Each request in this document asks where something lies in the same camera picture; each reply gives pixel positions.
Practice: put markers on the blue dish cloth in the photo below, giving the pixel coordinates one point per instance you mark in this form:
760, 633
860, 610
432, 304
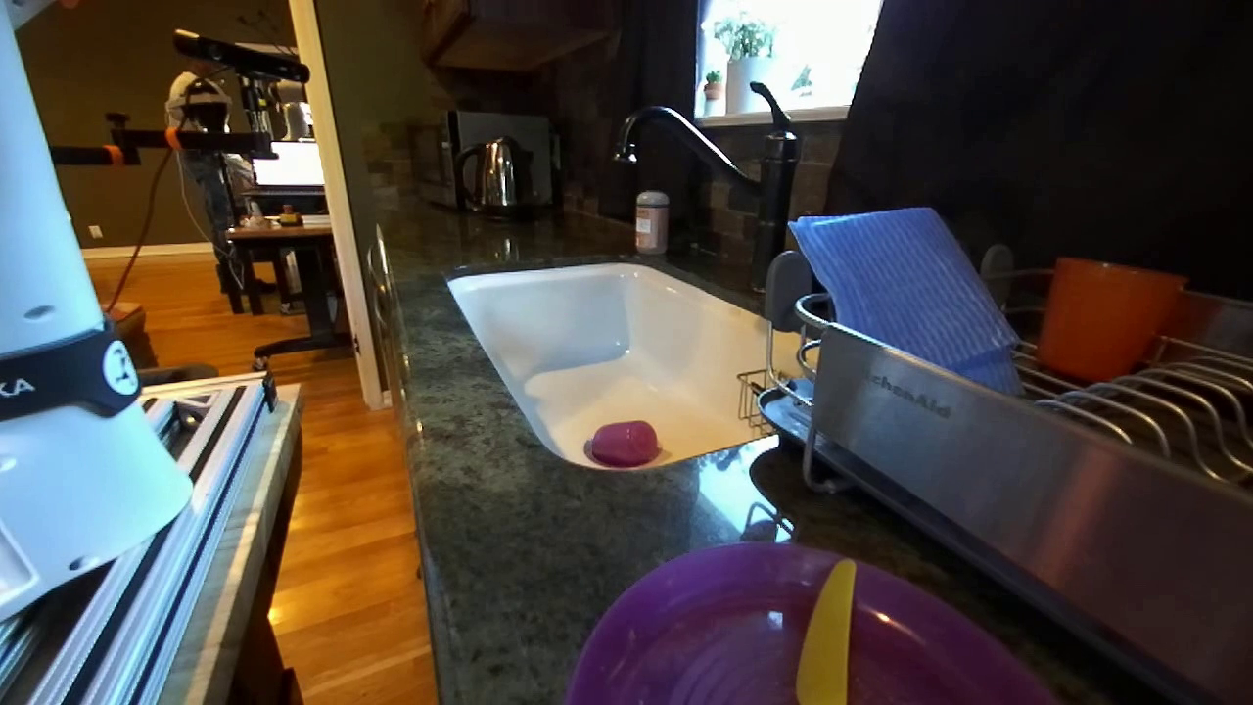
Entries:
906, 288

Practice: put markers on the purple silicone scrubber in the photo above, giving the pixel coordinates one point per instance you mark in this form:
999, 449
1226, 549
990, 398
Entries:
624, 444

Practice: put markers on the white window frame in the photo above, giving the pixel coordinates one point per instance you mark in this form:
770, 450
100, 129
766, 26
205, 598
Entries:
808, 51

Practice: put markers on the dark wooden table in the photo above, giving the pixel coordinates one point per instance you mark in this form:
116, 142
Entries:
287, 236

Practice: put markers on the steel kettle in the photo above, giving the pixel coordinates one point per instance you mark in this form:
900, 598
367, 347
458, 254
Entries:
495, 179

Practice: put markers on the dark wooden wall cabinet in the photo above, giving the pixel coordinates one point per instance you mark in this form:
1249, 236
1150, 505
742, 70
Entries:
521, 46

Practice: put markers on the purple plastic plate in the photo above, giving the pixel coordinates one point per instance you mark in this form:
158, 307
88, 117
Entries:
708, 641

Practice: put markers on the plant in white pot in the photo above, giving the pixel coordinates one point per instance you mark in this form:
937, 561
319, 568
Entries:
747, 65

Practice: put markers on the aluminium frame robot cart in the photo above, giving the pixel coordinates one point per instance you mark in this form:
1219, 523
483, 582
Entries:
196, 523

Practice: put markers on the white undermount kitchen sink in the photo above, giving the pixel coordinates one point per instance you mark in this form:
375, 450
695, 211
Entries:
611, 326

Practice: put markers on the yellow plastic utensil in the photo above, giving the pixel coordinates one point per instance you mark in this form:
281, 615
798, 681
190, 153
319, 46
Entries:
829, 641

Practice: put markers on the stainless steel dish rack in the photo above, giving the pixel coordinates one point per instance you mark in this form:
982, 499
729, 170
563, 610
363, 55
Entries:
1043, 482

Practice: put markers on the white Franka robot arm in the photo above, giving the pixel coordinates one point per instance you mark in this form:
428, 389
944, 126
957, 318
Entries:
42, 236

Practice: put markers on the orange plastic cup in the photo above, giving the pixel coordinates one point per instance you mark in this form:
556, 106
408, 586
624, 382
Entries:
1106, 318

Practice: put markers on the black kitchen faucet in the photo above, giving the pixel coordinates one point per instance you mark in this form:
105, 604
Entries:
776, 181

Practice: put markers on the dark navy window curtain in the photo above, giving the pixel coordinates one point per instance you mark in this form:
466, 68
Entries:
661, 65
1043, 129

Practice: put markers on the grey countertop appliance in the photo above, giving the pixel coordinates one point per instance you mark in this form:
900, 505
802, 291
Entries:
521, 126

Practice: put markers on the small pot on windowsill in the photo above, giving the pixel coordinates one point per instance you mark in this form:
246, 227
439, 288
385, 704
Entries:
712, 93

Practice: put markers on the black camera on stand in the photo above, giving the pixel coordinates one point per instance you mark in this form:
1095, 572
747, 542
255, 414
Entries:
239, 55

